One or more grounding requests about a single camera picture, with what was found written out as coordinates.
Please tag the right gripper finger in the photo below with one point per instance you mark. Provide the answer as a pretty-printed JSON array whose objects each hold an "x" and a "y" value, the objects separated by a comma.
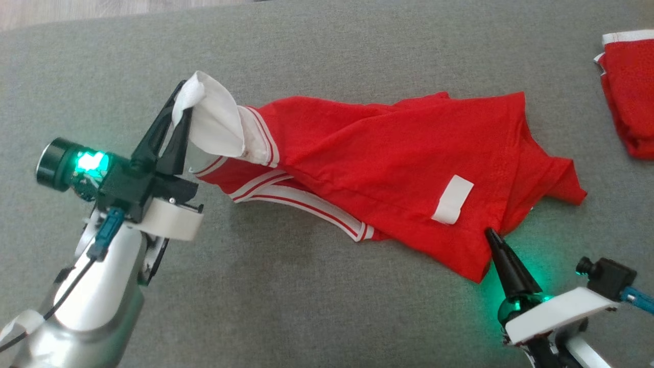
[{"x": 511, "y": 276}]

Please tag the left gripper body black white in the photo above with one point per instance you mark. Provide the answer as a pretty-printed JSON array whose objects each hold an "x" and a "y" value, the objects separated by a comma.
[{"x": 163, "y": 217}]

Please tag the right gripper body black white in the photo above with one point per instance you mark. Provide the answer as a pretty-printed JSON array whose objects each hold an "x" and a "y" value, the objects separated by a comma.
[{"x": 557, "y": 314}]

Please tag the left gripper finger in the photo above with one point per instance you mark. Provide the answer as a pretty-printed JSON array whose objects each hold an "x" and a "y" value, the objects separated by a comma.
[
  {"x": 153, "y": 138},
  {"x": 178, "y": 151}
]

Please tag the red shirt with white trim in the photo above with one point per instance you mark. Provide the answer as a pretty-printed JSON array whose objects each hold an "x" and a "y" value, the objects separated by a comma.
[{"x": 383, "y": 153}]

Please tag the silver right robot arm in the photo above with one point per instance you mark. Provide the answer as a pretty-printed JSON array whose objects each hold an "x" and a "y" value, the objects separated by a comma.
[{"x": 582, "y": 355}]

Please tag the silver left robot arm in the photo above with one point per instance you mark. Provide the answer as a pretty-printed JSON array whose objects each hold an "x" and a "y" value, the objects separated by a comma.
[{"x": 97, "y": 296}]

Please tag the grey fabric sofa seat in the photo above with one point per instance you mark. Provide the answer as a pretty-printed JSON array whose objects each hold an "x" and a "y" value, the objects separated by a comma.
[{"x": 306, "y": 306}]

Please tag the red shorts with number print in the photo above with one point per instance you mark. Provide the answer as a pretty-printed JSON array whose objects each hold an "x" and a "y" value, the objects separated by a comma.
[{"x": 631, "y": 92}]

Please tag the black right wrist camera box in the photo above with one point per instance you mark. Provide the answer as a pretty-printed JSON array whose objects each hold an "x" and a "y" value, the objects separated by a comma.
[{"x": 610, "y": 278}]

